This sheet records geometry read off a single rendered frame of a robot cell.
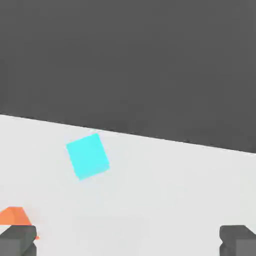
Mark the small cyan cube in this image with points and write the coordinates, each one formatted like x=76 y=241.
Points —
x=87 y=157

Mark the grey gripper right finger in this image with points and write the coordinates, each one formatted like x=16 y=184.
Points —
x=238 y=240

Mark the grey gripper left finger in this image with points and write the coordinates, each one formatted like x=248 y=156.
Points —
x=18 y=240

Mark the small orange cube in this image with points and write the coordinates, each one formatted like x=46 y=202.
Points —
x=14 y=217

